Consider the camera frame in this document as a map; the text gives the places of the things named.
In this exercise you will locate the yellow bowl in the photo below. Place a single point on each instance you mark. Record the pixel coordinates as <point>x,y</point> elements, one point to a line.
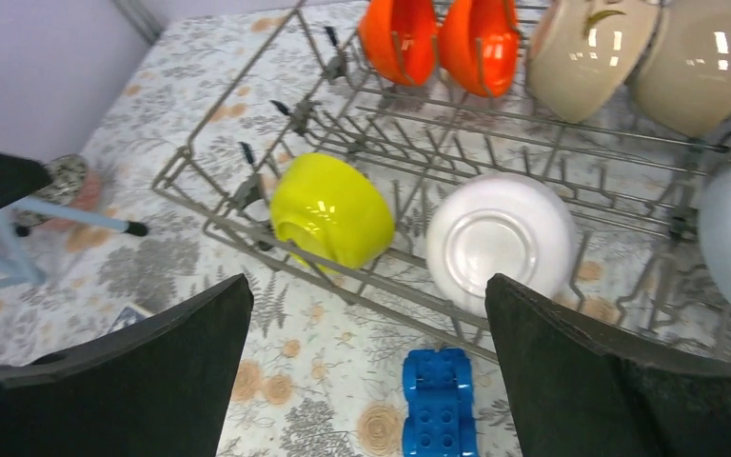
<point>330,209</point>

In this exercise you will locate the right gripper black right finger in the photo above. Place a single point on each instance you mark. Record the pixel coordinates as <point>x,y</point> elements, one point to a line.
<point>580,387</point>

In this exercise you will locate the orange bowl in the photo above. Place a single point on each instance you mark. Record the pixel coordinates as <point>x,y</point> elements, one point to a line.
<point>396,38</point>
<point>477,45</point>

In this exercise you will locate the blue toy car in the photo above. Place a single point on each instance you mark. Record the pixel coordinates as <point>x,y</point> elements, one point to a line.
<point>440,395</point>

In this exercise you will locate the floral tablecloth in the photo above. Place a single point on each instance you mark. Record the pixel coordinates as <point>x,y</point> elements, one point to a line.
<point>318,375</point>

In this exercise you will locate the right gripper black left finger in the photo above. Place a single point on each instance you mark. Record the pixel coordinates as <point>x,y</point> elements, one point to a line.
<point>159,387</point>

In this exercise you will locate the speckled stone coaster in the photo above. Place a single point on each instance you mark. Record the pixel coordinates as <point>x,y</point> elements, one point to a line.
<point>74,184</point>

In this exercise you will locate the beige bowl with leaf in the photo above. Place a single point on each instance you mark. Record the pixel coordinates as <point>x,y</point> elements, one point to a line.
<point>581,51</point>

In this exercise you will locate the grey wire dish rack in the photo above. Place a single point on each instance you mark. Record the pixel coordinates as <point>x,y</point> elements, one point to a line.
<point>631,186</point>

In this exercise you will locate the blue playing card box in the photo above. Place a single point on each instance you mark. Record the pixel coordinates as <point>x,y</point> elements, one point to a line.
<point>129,315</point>

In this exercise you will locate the plain beige bowl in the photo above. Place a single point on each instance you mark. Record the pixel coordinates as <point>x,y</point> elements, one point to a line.
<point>684,82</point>

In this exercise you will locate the white bowl upside down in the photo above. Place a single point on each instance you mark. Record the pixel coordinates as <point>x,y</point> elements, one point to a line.
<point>504,223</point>

